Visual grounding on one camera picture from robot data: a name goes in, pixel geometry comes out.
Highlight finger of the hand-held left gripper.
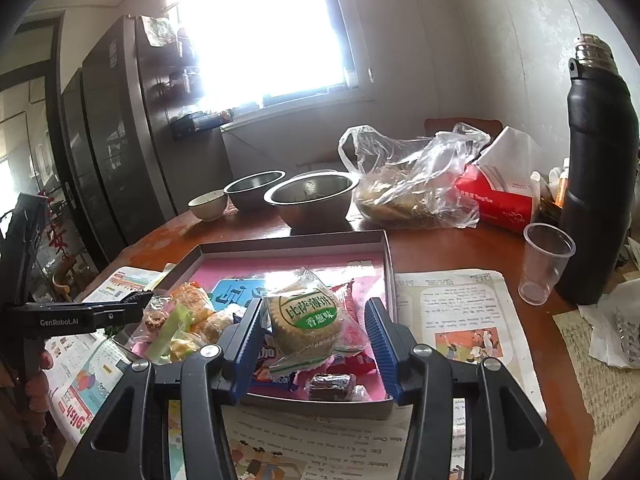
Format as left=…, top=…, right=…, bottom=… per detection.
left=95, top=290, right=154, bottom=332

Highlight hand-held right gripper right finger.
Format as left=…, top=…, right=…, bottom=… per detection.
left=364, top=297, right=566, bottom=480

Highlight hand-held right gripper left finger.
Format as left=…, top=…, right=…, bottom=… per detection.
left=65, top=297, right=266, bottom=480

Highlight blue sandwich cookie packet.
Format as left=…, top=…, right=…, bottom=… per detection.
left=250, top=344, right=297, bottom=394

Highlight clear red hawthorn snack packet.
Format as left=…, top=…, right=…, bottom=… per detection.
left=142, top=307, right=172, bottom=342

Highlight golden pastry clear packet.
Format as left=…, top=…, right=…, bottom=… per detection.
left=192, top=310, right=237, bottom=349

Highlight green cake packet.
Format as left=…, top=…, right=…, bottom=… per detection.
left=149, top=305, right=200, bottom=367

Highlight dark chocolate cake packet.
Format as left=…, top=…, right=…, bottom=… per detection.
left=305, top=372, right=374, bottom=404

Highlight orange rice cracker packet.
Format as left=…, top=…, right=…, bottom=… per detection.
left=170, top=282, right=214, bottom=327

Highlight round biscuit green label packet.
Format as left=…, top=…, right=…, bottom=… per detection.
left=262, top=267, right=352, bottom=379

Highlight grey cardboard box tray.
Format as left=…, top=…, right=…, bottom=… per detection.
left=112, top=230, right=397, bottom=422

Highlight person's left hand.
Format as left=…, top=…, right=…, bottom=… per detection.
left=24, top=350, right=54, bottom=412

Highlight cartoon picture newspaper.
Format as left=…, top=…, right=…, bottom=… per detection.
left=220, top=269, right=549, bottom=480

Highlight colourful headline newspaper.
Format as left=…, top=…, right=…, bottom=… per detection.
left=44, top=267, right=172, bottom=447

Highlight small ceramic bowl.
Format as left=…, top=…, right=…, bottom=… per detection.
left=188, top=189, right=230, bottom=222

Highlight dark refrigerator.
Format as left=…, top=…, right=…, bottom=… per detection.
left=60, top=15, right=232, bottom=262

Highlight small steel bowl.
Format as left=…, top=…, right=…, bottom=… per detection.
left=223, top=170, right=286, bottom=213

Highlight large steel bowl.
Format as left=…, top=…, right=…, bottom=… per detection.
left=264, top=170, right=361, bottom=229

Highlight clear plastic bag with food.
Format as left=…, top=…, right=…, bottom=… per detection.
left=338, top=122, right=494, bottom=231

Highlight clear plastic cup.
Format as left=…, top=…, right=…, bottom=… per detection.
left=518, top=222, right=577, bottom=306

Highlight red tissue box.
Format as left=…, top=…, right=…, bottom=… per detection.
left=455, top=126, right=544, bottom=234

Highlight handwritten paper sheet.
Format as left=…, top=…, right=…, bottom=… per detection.
left=552, top=310, right=640, bottom=467

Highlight crumpled white paper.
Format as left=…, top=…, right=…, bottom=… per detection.
left=580, top=237, right=640, bottom=372

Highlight wooden chair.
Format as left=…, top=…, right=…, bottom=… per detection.
left=424, top=118, right=503, bottom=139

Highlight small orange bottle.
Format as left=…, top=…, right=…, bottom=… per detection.
left=557, top=157, right=571, bottom=209

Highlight black thermos bottle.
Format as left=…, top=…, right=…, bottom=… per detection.
left=556, top=34, right=640, bottom=307

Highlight window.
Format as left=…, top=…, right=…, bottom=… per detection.
left=174, top=0, right=375, bottom=112

